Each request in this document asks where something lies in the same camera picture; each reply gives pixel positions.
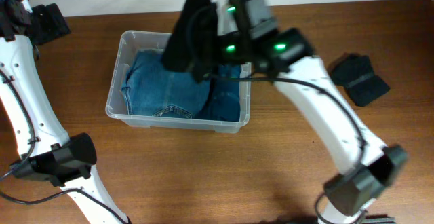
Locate clear plastic storage box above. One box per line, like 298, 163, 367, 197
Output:
105, 30, 251, 134

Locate small black garment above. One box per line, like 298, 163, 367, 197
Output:
330, 54, 391, 107

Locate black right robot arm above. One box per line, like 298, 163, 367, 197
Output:
216, 0, 408, 223

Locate dark blue jeans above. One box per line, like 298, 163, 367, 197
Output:
121, 49, 210, 119

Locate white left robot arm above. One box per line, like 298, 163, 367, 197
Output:
1, 0, 130, 224

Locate teal garment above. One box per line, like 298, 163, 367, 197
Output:
195, 79, 241, 122

